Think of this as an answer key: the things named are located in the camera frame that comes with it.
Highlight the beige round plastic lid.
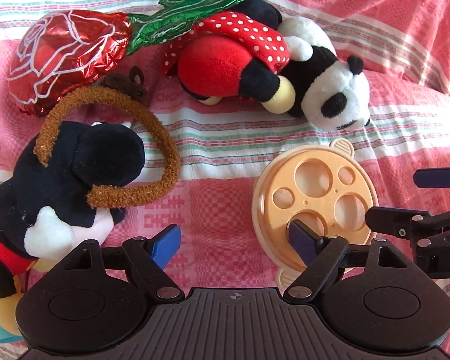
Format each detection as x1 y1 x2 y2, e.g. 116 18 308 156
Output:
251 137 378 290

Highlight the mickey mouse plush toy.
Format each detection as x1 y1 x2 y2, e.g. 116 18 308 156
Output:
0 121 126 335

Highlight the brown fuzzy headband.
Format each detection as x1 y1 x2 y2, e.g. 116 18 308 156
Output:
34 67 180 209

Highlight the pink patterned bed sheet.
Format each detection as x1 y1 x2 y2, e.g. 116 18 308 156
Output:
0 0 450 289

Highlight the minnie mouse plush toy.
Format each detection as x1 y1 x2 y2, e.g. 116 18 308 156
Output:
161 0 371 131

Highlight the red rose foil balloon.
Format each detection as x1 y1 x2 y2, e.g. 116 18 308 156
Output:
6 0 244 117

